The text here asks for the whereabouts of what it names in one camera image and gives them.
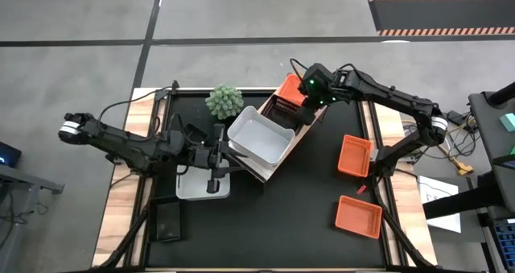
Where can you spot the grey cart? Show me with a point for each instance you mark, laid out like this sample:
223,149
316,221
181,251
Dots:
487,136

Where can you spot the white paper sheet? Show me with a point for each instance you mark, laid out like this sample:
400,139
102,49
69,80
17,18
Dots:
432,188

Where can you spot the black table-level camera box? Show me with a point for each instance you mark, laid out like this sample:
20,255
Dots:
165,220

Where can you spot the small red marker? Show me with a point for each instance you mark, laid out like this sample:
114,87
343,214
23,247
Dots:
361,190

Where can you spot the orange mesh plastic basket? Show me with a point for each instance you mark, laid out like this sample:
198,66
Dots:
355,156
289,88
358,216

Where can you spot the black metal wooden shelf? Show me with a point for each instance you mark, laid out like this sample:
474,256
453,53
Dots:
261,169

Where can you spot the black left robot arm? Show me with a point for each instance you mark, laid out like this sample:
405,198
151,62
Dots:
133,148

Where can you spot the black electronic device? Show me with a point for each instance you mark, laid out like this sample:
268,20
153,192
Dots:
10,154

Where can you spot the green potted artificial plant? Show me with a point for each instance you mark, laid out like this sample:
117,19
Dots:
224,102

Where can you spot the black mesh plastic basket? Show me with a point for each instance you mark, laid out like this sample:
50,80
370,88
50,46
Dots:
281,114

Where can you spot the white plastic basket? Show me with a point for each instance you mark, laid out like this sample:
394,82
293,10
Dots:
261,138
193,188

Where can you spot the grey desk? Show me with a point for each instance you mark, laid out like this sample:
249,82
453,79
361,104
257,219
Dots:
24,176

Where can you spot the black stand leg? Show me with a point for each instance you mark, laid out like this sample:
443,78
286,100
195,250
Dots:
462,200

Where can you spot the black power adapter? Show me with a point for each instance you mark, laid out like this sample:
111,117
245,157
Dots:
456,117

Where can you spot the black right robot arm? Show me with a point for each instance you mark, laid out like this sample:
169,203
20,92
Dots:
402,100

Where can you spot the teal box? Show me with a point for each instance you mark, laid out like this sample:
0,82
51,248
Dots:
509,122

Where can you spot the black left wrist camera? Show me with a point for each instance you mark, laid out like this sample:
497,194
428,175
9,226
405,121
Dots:
196,134

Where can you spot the blue plastic bin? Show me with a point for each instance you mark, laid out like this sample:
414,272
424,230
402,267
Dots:
506,241

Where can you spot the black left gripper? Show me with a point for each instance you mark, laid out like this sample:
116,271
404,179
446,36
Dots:
203,158

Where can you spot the black mat with hazard stripes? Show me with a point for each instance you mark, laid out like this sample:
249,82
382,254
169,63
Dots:
442,15

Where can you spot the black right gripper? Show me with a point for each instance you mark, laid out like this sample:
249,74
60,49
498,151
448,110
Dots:
318,85

